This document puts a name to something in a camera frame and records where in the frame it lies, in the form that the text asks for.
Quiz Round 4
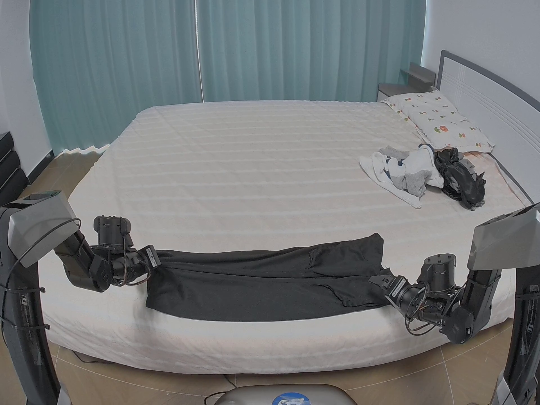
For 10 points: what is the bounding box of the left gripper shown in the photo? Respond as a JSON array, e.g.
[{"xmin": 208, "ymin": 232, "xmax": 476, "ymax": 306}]
[{"xmin": 141, "ymin": 245, "xmax": 164, "ymax": 271}]

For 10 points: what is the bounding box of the bed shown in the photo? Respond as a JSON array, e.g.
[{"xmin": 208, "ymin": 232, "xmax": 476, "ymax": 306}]
[{"xmin": 40, "ymin": 49, "xmax": 540, "ymax": 374}]

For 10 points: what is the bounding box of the white printed pillow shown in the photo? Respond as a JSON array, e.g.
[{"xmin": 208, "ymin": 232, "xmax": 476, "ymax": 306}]
[{"xmin": 378, "ymin": 91, "xmax": 496, "ymax": 153}]

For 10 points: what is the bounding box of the pile of clothes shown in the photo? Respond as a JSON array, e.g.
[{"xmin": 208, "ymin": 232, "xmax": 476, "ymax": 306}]
[{"xmin": 359, "ymin": 145, "xmax": 487, "ymax": 210}]

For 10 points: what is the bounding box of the blue-green curtain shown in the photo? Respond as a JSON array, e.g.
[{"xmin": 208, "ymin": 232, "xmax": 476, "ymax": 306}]
[
  {"xmin": 196, "ymin": 0, "xmax": 427, "ymax": 102},
  {"xmin": 30, "ymin": 0, "xmax": 205, "ymax": 153}
]

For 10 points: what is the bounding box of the grey bedside table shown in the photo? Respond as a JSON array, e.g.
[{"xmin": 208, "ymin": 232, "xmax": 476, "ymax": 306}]
[{"xmin": 377, "ymin": 62, "xmax": 436, "ymax": 100}]

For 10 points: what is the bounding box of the dark grey chest of drawers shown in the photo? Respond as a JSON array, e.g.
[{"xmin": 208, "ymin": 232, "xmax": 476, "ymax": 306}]
[{"xmin": 0, "ymin": 131, "xmax": 29, "ymax": 205}]

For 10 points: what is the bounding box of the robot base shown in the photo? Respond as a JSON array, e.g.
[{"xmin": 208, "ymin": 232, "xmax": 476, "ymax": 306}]
[{"xmin": 211, "ymin": 384, "xmax": 355, "ymax": 405}]

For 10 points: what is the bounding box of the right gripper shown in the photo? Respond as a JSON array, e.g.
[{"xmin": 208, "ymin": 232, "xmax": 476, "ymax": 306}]
[{"xmin": 382, "ymin": 274, "xmax": 416, "ymax": 311}]

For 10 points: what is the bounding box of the black T-shirt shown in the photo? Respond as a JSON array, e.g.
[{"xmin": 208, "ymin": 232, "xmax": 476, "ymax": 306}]
[{"xmin": 145, "ymin": 233, "xmax": 395, "ymax": 322}]

